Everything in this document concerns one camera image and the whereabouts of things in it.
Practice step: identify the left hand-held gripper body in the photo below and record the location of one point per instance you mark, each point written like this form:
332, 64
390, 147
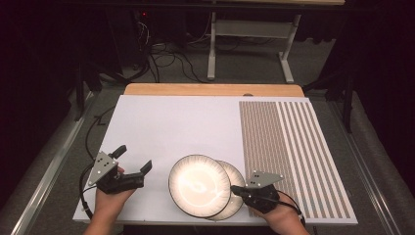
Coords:
103, 164

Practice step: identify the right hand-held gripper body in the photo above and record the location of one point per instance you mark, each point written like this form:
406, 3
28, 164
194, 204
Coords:
262, 199

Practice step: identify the white plate with dark rim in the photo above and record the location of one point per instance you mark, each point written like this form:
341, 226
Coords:
235, 178
195, 182

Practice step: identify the person's right hand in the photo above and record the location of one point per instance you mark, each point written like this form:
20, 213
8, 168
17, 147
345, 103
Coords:
287, 215

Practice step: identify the person's left hand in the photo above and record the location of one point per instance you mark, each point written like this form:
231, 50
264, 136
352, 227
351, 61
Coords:
111, 202

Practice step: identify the white board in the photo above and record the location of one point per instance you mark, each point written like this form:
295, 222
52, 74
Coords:
163, 124

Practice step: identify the black metal stand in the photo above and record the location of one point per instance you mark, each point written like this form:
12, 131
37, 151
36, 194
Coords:
348, 104
80, 94

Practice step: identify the brown striped placemat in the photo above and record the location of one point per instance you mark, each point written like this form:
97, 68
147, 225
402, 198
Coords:
293, 137

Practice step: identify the wooden table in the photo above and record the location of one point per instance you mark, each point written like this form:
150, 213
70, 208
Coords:
212, 89

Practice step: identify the dark device with red light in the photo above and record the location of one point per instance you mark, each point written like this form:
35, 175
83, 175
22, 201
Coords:
143, 14

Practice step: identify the aluminium floor rail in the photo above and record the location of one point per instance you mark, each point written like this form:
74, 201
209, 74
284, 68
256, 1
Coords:
49, 169
368, 176

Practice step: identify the desk with white metal frame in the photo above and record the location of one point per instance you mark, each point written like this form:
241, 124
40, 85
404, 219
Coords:
251, 28

